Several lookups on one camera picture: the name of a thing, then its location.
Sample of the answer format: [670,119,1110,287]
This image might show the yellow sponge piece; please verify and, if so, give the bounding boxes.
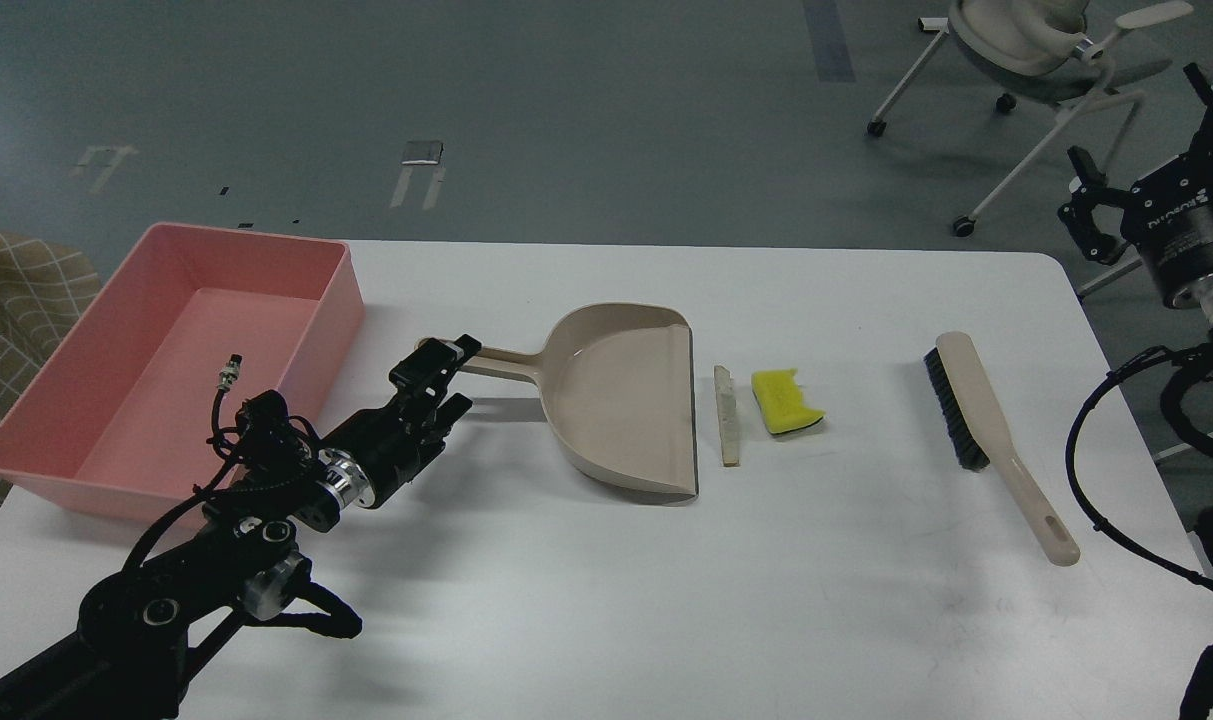
[748,368,826,436]

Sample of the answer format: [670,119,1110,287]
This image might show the beige checkered cloth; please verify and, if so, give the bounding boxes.
[0,225,102,561]

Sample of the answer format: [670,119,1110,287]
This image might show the white office chair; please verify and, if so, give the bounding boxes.
[866,1,1194,238]

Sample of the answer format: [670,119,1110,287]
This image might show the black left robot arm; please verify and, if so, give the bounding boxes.
[0,335,482,719]

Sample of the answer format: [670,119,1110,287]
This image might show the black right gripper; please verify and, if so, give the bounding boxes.
[1057,63,1213,309]

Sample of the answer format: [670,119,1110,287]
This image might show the beige plastic dustpan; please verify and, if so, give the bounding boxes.
[463,302,699,501]

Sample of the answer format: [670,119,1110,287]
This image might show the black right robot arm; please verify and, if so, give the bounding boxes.
[1059,63,1213,593]

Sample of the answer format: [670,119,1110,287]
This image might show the metal floor plate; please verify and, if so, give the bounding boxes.
[400,139,445,167]

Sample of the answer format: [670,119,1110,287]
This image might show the pink plastic bin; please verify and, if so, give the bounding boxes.
[0,224,364,522]

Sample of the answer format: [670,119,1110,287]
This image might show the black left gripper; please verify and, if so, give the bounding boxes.
[324,335,482,509]

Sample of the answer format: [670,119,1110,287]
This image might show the beige hand brush black bristles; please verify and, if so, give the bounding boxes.
[923,331,1081,568]

